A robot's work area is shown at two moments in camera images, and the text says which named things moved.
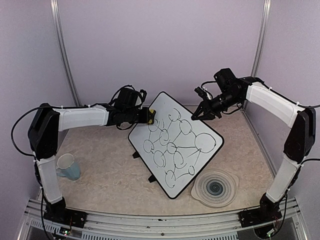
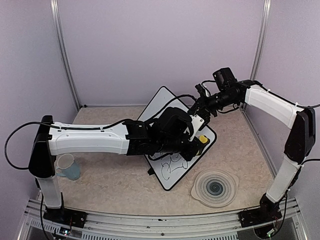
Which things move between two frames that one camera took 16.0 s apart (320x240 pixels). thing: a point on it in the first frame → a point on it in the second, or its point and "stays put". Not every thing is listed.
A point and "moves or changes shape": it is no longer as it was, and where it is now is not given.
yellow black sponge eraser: (152, 113) → (203, 139)
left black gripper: (146, 119) → (188, 155)
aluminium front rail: (224, 226) stays put
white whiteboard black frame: (176, 147) moves or changes shape
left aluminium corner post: (54, 7) stays put
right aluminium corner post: (262, 38) stays put
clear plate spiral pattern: (215, 188) stays put
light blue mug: (66, 167) stays put
